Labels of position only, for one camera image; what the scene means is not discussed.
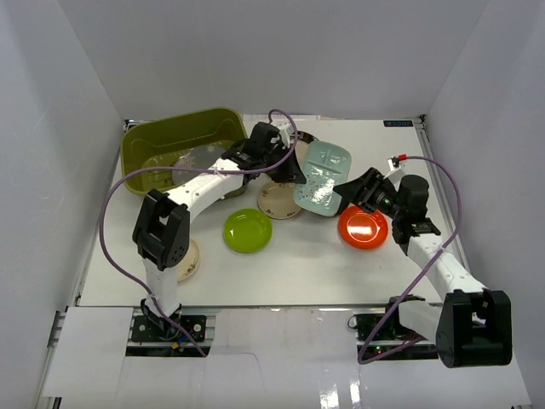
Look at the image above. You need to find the lime green plate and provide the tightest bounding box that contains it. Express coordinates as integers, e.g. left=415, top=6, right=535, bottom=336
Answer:
left=223, top=208, right=273, bottom=254

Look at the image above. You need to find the orange glossy plate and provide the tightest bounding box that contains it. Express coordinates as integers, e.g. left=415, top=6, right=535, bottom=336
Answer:
left=337, top=206, right=389, bottom=250

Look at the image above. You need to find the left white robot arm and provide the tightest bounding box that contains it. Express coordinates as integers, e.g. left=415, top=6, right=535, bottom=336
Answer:
left=132, top=122, right=306, bottom=340

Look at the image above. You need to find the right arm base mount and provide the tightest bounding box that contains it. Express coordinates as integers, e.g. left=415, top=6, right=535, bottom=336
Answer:
left=347, top=313, right=439, bottom=360

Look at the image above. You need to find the light blue rectangular dish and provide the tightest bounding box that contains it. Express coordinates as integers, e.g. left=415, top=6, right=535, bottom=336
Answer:
left=294, top=141, right=352, bottom=217

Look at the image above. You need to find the olive green plastic bin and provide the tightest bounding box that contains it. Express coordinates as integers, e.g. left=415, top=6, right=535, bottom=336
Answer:
left=120, top=107, right=246, bottom=176

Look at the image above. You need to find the grey deer pattern plate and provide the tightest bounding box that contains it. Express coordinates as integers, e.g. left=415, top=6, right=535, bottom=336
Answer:
left=171, top=144, right=226, bottom=186

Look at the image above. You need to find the dark-rimmed beige plate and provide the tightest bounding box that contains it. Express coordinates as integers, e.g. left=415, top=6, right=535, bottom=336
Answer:
left=295, top=130, right=317, bottom=165

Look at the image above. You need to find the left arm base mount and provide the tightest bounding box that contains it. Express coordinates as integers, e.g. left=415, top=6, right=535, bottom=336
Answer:
left=125, top=315, right=210, bottom=358

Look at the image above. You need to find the cream plate with black mark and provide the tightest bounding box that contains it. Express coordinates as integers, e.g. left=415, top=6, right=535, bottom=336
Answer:
left=176, top=239, right=201, bottom=282

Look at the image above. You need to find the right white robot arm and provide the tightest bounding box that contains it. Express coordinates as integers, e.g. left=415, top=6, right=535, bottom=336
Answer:
left=333, top=168, right=513, bottom=368

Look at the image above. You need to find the small beige patterned plate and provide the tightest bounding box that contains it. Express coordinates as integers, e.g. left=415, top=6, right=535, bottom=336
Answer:
left=257, top=181, right=301, bottom=220

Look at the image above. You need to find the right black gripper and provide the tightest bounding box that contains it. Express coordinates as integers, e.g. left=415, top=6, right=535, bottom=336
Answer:
left=333, top=168, right=404, bottom=221

